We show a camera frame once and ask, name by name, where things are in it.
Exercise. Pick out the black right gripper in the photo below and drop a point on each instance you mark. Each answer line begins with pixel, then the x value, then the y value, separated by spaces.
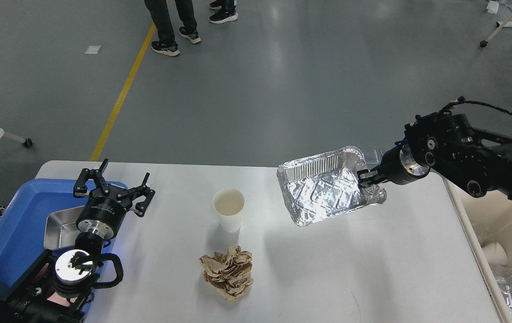
pixel 398 166

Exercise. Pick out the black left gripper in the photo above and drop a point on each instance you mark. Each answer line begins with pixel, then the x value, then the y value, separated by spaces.
pixel 103 215

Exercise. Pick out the aluminium foil tray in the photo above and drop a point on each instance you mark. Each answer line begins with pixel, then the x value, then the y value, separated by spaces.
pixel 327 185

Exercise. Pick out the stainless steel rectangular tray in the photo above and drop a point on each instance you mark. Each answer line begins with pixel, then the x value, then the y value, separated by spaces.
pixel 61 228

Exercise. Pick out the white paper cup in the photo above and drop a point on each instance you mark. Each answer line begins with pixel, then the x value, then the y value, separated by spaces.
pixel 228 204
pixel 495 254

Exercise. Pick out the brown paper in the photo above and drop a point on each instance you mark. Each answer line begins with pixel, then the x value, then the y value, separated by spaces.
pixel 229 273

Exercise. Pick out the pink mug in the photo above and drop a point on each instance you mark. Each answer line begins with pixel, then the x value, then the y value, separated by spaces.
pixel 56 286

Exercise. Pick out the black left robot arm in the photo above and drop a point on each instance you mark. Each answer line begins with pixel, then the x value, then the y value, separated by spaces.
pixel 105 271

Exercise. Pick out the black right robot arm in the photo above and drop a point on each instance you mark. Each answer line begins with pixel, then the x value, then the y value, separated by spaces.
pixel 477 161

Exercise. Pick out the left clear floor plate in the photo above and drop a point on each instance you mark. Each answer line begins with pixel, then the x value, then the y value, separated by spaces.
pixel 371 156

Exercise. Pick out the blue plastic tray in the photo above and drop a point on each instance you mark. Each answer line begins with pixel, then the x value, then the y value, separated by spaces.
pixel 23 223

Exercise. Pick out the beige plastic bin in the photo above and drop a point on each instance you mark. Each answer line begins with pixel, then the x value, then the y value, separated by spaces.
pixel 486 220

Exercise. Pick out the white paper cup in bin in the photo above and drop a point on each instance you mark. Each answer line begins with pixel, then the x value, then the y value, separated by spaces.
pixel 495 254

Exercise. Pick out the person in grey trousers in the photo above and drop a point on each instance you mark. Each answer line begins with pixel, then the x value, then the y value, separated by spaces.
pixel 166 43

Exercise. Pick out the white office chair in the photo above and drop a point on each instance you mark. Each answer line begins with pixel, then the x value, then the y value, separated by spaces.
pixel 26 142

